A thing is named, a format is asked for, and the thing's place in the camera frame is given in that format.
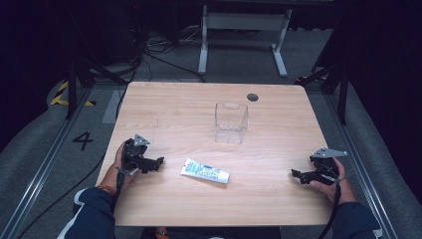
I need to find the orange bracelet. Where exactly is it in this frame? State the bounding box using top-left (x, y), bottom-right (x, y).
top-left (97, 184), bottom-right (117, 197)

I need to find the aluminium floor rail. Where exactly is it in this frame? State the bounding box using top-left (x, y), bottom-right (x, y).
top-left (0, 87), bottom-right (95, 239)
top-left (322, 93), bottom-right (399, 239)

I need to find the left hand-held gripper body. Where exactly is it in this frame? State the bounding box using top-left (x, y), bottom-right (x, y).
top-left (120, 133), bottom-right (151, 176)

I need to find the person's right hand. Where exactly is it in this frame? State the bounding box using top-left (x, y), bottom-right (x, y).
top-left (309, 156), bottom-right (358, 204)

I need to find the white and blue toothpaste tube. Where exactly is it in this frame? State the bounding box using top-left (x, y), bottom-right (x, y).
top-left (179, 157), bottom-right (231, 185)

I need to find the right hand-held gripper cable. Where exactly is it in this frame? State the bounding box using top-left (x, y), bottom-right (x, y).
top-left (317, 168), bottom-right (355, 239)

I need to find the bundle of black cables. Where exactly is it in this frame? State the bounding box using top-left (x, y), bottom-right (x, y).
top-left (113, 3), bottom-right (208, 118)

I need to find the yellow and black floor tape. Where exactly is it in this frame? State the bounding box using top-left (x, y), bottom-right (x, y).
top-left (49, 80), bottom-right (98, 108)

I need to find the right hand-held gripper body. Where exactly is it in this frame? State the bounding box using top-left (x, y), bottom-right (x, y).
top-left (309, 147), bottom-right (348, 186)

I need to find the black floor cable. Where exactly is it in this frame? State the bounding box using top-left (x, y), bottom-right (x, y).
top-left (15, 153), bottom-right (106, 239)

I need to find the white metal table frame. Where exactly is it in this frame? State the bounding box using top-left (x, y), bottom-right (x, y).
top-left (197, 4), bottom-right (294, 79)

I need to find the black stand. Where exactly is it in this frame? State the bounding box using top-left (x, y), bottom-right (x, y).
top-left (297, 49), bottom-right (351, 126)
top-left (64, 49), bottom-right (130, 120)

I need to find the clear plastic container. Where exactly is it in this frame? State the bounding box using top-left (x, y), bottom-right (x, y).
top-left (213, 102), bottom-right (250, 144)

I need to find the hand-held gripper cable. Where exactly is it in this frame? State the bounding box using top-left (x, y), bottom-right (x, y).
top-left (110, 167), bottom-right (138, 215)
top-left (317, 168), bottom-right (355, 239)

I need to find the left hand-held gripper cable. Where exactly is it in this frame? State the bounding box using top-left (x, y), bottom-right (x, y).
top-left (110, 167), bottom-right (138, 215)

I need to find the person's left hand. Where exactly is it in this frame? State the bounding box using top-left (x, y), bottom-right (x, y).
top-left (99, 140), bottom-right (136, 196)

